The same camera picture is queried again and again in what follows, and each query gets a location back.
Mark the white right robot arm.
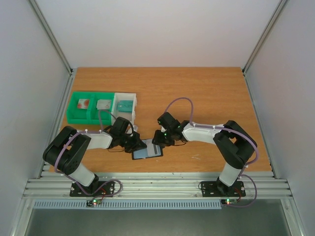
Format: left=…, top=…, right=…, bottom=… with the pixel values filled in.
left=152, top=112, right=259, bottom=196

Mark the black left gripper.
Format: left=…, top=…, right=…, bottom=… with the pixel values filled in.
left=120, top=132, right=147, bottom=153

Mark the white plastic bin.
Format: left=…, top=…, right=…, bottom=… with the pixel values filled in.
left=111, top=92, right=137, bottom=124

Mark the grey slotted cable duct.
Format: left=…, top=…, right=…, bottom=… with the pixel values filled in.
left=33, top=199, right=221, bottom=210

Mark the grey aluminium frame rail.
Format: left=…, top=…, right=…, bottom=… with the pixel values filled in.
left=27, top=0, right=74, bottom=74

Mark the black leather card holder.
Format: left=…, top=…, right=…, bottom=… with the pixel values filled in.
left=132, top=139, right=163, bottom=160

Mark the white blossom pattern card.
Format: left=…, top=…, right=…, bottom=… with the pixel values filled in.
left=147, top=143, right=162, bottom=157

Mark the teal VIP card stack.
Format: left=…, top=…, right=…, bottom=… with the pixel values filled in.
left=117, top=100, right=134, bottom=113

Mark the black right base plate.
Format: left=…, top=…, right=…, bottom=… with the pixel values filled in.
left=198, top=181, right=246, bottom=197

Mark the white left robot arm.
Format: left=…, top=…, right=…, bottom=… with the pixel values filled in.
left=43, top=117, right=147, bottom=196

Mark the green plastic bin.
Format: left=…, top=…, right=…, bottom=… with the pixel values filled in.
left=66, top=91, right=115, bottom=125

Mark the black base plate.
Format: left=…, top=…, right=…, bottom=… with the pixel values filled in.
left=198, top=181, right=246, bottom=197
left=69, top=181, right=115, bottom=197

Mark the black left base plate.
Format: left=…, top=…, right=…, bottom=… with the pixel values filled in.
left=69, top=181, right=115, bottom=197

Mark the grey card with red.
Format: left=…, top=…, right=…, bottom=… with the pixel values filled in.
left=96, top=99, right=112, bottom=111

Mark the red patterned card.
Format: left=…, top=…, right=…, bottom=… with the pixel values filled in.
left=77, top=99, right=90, bottom=109

